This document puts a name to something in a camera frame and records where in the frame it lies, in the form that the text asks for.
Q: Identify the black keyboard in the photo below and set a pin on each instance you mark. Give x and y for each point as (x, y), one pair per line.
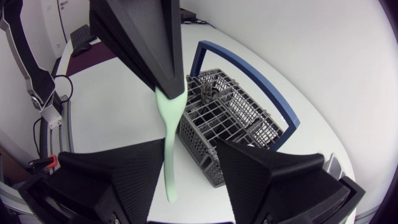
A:
(82, 35)

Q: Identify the black power brick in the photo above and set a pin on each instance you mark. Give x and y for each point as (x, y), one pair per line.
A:
(187, 14)

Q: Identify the grey cutlery basket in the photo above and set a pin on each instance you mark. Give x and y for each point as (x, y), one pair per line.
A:
(194, 141)

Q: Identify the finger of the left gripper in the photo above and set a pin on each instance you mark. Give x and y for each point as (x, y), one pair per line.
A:
(146, 40)

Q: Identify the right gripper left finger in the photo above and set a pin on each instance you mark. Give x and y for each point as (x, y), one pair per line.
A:
(105, 183)

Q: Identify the pale green plastic spoon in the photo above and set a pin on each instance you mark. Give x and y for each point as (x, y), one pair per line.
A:
(169, 113)

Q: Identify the steel spoon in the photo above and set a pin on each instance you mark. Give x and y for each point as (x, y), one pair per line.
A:
(209, 91)

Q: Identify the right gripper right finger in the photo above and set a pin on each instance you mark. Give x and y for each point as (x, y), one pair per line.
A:
(273, 186)

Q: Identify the black computer mouse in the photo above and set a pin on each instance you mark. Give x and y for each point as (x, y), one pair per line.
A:
(81, 49)

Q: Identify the dark mat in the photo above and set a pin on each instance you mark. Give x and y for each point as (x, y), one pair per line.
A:
(90, 57)

